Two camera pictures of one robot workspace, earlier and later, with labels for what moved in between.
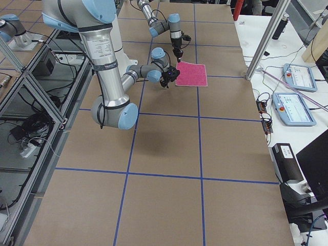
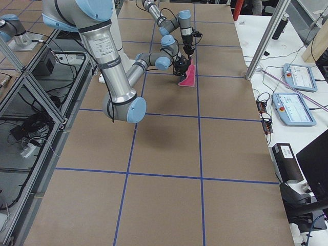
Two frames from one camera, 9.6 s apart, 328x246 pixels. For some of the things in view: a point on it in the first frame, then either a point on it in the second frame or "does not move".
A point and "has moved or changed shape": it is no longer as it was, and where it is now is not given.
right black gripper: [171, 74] to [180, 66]
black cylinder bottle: [281, 27] does not move
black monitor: [313, 161] does not move
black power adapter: [18, 132] does not move
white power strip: [28, 150] does not move
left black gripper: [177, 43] to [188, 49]
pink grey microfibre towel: [191, 74] has moved or changed shape
